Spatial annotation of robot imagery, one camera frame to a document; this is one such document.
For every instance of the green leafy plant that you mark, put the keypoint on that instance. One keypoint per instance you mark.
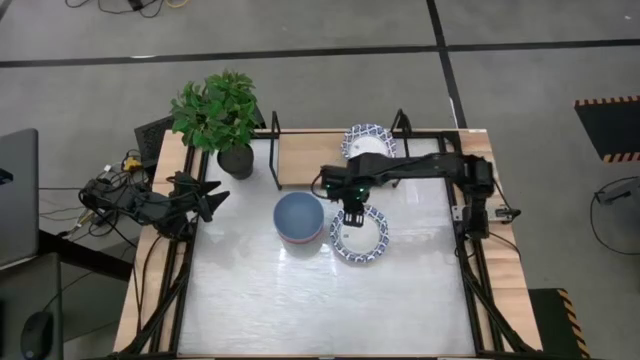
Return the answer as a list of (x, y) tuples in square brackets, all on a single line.
[(215, 110)]

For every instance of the black computer mouse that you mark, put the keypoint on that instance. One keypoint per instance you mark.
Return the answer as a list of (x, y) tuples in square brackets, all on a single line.
[(37, 335)]

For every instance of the grey laptop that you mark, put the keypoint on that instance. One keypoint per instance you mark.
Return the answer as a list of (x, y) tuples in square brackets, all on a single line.
[(20, 210)]

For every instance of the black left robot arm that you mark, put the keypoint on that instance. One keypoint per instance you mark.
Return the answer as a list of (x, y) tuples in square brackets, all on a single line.
[(145, 205)]

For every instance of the grey floor device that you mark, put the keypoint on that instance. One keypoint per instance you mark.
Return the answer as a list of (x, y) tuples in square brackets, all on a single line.
[(620, 192)]

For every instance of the black hazard-striped floor mat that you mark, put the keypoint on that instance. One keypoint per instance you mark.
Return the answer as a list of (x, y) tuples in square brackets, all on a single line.
[(555, 320), (612, 130)]

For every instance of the black metal table frame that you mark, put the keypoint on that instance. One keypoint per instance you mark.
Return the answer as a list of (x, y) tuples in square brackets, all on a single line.
[(450, 140)]

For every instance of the yellow plug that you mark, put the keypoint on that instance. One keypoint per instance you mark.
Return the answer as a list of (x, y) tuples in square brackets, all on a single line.
[(132, 164)]

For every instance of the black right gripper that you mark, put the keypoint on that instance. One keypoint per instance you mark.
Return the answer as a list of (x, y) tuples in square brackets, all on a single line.
[(345, 172)]

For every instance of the black dish rack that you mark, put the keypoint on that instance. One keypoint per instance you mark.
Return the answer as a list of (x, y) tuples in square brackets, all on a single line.
[(305, 160)]

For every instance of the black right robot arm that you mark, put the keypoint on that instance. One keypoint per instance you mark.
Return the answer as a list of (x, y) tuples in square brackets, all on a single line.
[(425, 165)]

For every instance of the black perforated box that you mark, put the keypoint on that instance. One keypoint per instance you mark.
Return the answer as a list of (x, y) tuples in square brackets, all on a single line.
[(152, 140)]

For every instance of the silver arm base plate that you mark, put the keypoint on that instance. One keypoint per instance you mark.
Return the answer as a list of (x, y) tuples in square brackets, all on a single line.
[(500, 213)]

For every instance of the blue plastic bowl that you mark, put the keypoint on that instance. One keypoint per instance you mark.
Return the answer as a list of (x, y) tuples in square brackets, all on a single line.
[(298, 216)]

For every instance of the blue-white patterned bowl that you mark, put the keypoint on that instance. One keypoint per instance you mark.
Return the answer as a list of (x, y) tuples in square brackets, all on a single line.
[(370, 145), (362, 240)]

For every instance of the pink plastic bowl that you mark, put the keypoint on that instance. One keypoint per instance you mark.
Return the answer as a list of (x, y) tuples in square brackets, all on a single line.
[(300, 241)]

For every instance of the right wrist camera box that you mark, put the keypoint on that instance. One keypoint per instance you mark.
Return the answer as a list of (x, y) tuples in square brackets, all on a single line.
[(356, 195)]

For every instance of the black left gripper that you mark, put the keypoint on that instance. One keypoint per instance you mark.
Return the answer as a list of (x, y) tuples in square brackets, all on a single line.
[(187, 192)]

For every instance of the black plant pot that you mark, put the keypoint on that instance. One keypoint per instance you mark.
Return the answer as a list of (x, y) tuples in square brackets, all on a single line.
[(236, 162)]

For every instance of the black side desk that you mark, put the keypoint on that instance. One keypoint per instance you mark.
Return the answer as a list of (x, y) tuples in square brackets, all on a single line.
[(30, 290)]

